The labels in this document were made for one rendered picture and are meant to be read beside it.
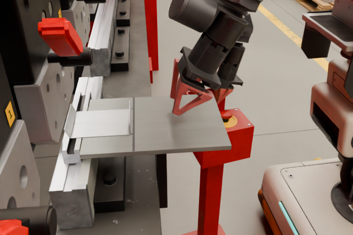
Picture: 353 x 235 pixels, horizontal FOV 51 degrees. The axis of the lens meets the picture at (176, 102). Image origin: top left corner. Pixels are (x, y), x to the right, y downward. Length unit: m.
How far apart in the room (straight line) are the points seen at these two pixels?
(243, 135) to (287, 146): 1.25
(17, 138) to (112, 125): 0.44
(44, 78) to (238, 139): 0.81
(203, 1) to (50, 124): 0.33
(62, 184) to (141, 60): 0.68
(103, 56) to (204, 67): 0.53
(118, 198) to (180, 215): 1.17
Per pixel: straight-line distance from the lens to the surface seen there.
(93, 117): 0.73
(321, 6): 4.54
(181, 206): 1.89
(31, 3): 0.35
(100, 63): 1.13
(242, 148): 1.12
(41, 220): 0.20
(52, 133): 0.37
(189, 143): 0.65
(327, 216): 1.59
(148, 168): 0.79
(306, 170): 1.76
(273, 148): 2.29
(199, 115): 0.73
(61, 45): 0.31
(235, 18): 0.62
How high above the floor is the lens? 1.41
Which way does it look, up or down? 32 degrees down
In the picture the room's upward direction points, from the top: straight up
